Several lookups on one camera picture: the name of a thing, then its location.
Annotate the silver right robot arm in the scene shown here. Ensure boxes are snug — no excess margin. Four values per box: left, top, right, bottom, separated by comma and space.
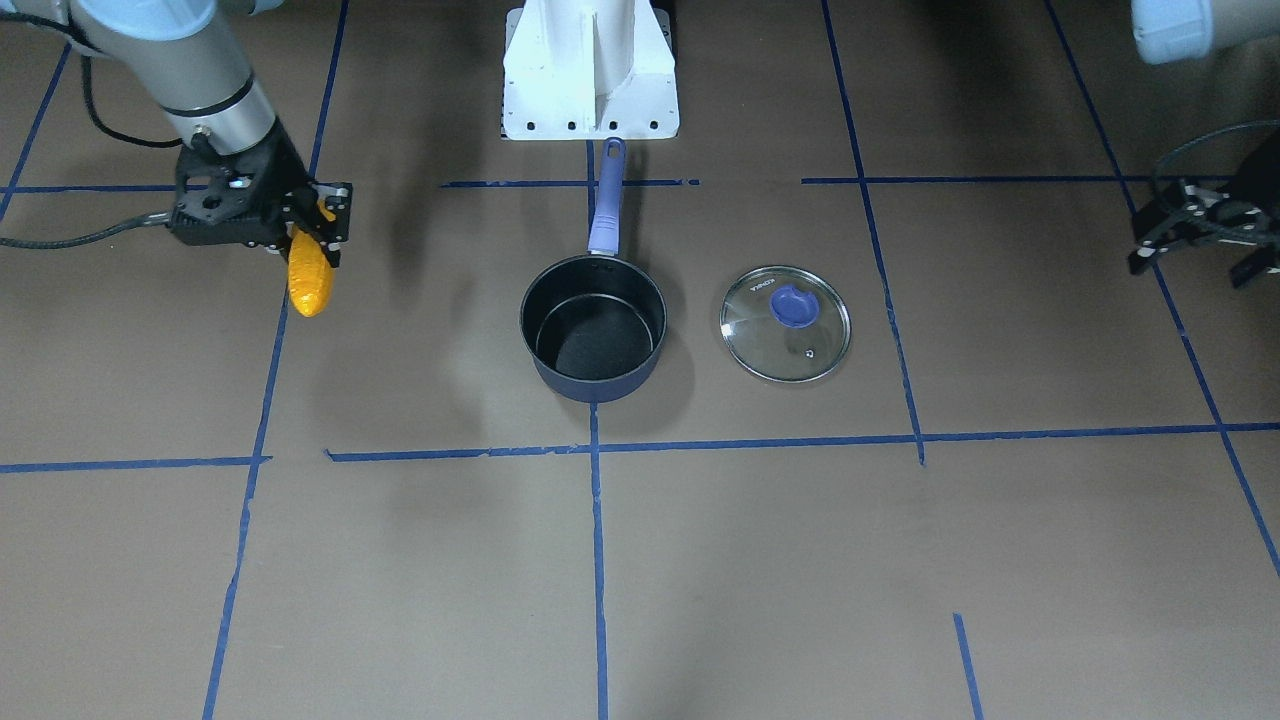
3, 1, 353, 268

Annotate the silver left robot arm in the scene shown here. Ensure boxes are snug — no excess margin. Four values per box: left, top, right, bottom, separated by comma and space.
1126, 1, 1279, 290

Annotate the black braided cable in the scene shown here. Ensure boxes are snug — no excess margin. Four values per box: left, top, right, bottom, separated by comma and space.
0, 40, 186, 251

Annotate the black pot with purple handle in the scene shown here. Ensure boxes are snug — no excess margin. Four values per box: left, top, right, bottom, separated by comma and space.
518, 137, 668, 404

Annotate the black cable loop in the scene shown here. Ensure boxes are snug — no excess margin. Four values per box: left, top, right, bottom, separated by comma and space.
1149, 120, 1280, 217

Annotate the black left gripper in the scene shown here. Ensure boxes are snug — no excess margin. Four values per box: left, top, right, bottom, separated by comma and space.
1128, 129, 1279, 290

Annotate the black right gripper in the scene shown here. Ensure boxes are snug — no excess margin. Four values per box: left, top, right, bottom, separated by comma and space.
168, 119, 353, 269

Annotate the yellow toy corn cob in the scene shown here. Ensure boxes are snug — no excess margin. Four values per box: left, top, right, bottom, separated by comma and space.
285, 254, 337, 316

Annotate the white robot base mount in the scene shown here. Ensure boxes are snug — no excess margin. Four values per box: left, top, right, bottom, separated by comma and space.
500, 1, 681, 142

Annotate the glass lid with purple knob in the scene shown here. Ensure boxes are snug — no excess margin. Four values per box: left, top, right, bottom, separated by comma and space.
718, 265, 852, 384

